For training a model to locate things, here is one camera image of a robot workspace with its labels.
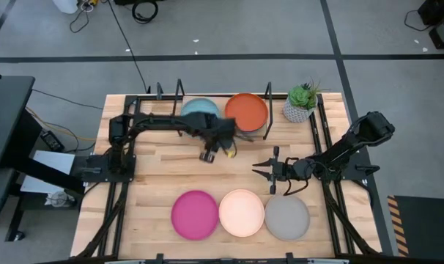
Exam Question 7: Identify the black equipment case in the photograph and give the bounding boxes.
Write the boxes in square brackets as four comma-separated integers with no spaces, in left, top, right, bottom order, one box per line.
[417,0,444,51]

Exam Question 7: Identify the magenta plate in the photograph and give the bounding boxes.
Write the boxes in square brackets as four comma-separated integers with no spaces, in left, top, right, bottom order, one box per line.
[170,189,220,241]

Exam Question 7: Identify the coiled black cable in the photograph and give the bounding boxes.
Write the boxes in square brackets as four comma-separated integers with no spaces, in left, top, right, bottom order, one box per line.
[131,0,160,25]

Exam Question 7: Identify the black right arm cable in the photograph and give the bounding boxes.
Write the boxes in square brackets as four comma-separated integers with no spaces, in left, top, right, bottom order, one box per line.
[283,178,310,197]

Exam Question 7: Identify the gray plate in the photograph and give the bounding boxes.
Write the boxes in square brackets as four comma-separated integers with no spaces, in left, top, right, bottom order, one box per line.
[264,194,311,242]

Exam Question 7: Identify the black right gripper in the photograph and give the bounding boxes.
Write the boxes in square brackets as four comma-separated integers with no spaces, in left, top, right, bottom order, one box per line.
[252,145,318,195]

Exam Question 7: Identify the succulent in white patterned pot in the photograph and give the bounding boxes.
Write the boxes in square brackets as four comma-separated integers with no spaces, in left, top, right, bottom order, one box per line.
[282,78,331,124]

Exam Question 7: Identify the white bucket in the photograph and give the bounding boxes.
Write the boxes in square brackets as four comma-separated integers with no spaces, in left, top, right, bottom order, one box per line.
[52,0,79,15]

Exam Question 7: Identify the white board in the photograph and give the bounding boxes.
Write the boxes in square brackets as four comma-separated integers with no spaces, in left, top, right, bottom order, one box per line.
[19,149,77,195]

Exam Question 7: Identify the blue plate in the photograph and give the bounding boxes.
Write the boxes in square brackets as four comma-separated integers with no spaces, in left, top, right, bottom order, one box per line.
[180,97,221,119]

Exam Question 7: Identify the black hazard striped mat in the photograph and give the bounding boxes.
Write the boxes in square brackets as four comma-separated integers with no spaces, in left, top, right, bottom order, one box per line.
[386,194,444,262]

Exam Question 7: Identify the black wire dish rack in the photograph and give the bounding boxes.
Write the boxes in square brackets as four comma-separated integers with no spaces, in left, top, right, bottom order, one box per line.
[172,78,274,142]

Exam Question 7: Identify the long black floor cable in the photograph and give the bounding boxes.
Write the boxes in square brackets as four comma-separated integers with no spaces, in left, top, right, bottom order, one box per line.
[106,0,152,95]

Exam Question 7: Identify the peach plate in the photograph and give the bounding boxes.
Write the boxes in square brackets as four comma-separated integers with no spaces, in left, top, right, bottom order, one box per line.
[218,188,266,238]

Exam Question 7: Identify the black desk stand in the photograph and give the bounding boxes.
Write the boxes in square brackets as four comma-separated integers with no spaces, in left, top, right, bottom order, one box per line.
[0,75,86,243]

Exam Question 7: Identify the yellow floor cable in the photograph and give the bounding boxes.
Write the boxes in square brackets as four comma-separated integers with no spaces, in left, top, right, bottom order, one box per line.
[25,106,98,143]

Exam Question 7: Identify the black power adapter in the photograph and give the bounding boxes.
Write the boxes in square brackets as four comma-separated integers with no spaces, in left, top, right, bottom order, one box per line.
[40,130,66,153]

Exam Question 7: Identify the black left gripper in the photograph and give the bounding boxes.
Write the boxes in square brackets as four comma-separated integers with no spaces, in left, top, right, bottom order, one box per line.
[203,114,255,152]

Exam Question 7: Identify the orange plate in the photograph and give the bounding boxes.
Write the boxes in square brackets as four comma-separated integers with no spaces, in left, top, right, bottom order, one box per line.
[224,92,270,133]

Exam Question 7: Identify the black aluminium table frame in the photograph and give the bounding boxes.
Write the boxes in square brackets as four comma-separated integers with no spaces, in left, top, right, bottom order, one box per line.
[70,82,382,264]

